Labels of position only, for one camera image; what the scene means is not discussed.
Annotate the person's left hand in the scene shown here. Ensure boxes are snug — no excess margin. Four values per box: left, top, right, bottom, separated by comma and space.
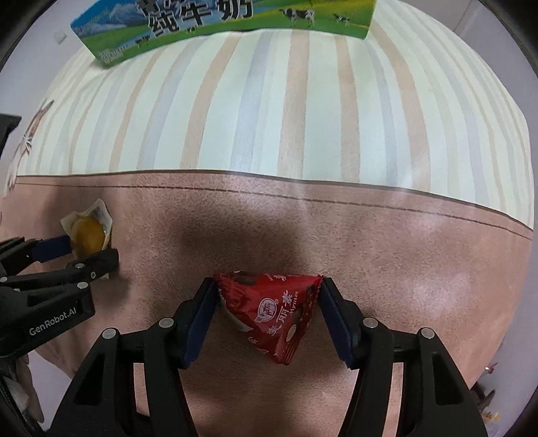
14, 353, 45, 423

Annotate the printed cardboard box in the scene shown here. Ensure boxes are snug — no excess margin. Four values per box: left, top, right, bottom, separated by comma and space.
69, 0, 377, 68

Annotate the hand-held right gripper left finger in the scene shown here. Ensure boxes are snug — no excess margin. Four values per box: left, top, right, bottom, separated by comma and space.
44, 276, 218, 437

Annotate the striped cat print blanket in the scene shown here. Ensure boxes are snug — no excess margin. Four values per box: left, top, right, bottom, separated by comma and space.
0, 19, 534, 437

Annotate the red chocolate snack packet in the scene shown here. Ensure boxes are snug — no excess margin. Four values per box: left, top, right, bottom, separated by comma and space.
214, 271, 325, 366

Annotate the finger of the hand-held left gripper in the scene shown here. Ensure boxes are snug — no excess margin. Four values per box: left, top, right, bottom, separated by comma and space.
0, 248, 119, 297
0, 234, 73, 270

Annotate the egg yolk pastry packet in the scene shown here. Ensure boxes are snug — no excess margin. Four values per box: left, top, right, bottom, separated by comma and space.
60, 198, 115, 280

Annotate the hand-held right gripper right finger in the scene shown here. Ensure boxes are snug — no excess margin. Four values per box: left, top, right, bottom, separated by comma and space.
320, 276, 490, 437

